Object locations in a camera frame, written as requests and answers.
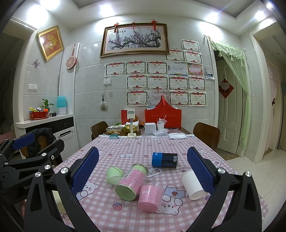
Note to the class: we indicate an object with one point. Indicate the pink checkered tablecloth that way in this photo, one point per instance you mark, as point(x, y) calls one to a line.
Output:
point(109, 213)

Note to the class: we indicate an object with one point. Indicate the teal white humidifier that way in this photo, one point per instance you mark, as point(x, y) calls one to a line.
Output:
point(61, 105)

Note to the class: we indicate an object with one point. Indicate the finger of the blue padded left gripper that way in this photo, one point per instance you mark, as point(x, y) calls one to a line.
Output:
point(23, 141)

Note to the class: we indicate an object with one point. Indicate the round pink wall ornament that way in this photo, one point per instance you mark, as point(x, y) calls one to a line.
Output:
point(71, 61)

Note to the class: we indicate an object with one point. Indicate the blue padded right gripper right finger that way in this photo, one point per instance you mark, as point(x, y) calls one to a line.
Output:
point(244, 210)

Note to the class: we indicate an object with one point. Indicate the gold framed red picture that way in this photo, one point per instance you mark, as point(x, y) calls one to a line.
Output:
point(50, 42)

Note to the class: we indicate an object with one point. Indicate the black jacket on chair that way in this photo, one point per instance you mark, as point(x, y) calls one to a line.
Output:
point(43, 138)

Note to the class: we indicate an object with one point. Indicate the brown chair right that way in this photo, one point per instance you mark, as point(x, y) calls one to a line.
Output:
point(208, 134)

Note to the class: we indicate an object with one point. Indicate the white small box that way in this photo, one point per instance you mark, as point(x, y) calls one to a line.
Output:
point(150, 128)

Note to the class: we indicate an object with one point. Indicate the red gift bag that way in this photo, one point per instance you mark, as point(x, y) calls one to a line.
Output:
point(165, 111)

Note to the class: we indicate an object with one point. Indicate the white plastic bag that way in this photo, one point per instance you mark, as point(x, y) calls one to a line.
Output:
point(177, 136)

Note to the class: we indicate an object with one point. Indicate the brown chair left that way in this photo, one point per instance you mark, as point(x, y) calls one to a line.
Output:
point(98, 129)

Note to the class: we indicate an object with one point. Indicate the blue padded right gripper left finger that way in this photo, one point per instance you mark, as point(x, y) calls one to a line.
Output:
point(41, 211)

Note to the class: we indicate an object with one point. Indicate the blue black can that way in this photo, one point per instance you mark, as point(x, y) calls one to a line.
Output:
point(164, 160)

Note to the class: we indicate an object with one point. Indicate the red fruit tray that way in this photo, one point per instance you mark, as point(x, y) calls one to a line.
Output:
point(38, 115)

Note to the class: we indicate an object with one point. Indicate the clear cup with straw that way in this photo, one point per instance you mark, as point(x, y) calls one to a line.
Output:
point(161, 123)

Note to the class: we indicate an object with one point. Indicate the pink green labelled can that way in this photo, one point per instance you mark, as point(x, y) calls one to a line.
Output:
point(129, 186)

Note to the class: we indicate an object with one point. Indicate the pink plastic cup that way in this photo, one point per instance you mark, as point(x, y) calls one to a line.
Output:
point(150, 197)

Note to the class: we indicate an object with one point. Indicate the small potted green plant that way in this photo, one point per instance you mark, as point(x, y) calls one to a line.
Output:
point(46, 105)

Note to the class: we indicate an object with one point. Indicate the small green plastic cup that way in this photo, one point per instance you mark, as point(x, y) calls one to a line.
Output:
point(114, 175)

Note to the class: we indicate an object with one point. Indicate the white paper cup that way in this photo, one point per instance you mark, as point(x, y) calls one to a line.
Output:
point(192, 185)

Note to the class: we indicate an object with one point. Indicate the red diamond door decoration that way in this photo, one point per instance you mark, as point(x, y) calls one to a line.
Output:
point(225, 88)

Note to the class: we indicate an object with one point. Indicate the brown chair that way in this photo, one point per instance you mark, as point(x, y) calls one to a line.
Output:
point(208, 134)
point(98, 129)

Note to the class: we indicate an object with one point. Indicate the white door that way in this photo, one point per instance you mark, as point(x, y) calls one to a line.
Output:
point(230, 110)

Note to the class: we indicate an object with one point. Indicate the white desk lamp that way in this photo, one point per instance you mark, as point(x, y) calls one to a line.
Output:
point(130, 117)

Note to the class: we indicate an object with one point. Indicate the framed plum blossom painting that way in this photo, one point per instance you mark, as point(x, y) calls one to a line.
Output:
point(135, 38)

